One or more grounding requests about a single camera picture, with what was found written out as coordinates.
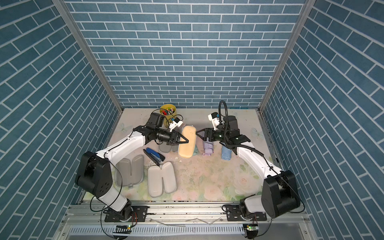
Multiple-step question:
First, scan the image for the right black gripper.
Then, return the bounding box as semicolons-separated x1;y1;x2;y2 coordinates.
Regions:
197;129;230;144

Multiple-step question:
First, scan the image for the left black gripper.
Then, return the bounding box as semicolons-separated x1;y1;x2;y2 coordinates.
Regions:
154;128;188;146

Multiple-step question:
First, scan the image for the white sleeve case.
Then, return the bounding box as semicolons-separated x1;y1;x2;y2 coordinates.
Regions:
178;126;197;159

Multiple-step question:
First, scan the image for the grey sleeve back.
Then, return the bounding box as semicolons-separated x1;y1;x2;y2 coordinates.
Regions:
159;143;179;153

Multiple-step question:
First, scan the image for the mint green umbrella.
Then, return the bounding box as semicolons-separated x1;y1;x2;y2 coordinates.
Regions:
193;145;200;156

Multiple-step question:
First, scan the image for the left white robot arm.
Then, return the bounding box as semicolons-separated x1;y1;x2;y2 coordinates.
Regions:
75;112;189;219

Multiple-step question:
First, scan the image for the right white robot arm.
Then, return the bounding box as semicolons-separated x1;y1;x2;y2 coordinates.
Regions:
196;112;304;219

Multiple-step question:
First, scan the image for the blue stapler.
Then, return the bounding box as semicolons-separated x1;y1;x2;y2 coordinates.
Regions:
143;148;165;167

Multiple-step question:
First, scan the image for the yellow pen cup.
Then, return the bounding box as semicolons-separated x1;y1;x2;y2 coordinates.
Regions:
159;104;177;117

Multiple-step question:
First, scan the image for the white open sleeve centre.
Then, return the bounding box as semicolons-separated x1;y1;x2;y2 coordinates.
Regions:
148;162;177;198

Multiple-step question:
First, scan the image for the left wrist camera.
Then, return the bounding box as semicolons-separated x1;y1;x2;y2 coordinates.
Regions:
169;118;183;132

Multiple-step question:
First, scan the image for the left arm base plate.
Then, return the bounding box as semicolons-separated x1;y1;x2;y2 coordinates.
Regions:
103;206;149;223

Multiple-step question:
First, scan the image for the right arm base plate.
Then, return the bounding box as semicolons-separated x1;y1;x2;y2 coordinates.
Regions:
222;204;267;222

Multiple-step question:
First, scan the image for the aluminium front rail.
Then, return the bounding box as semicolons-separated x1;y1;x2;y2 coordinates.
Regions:
61;201;310;227

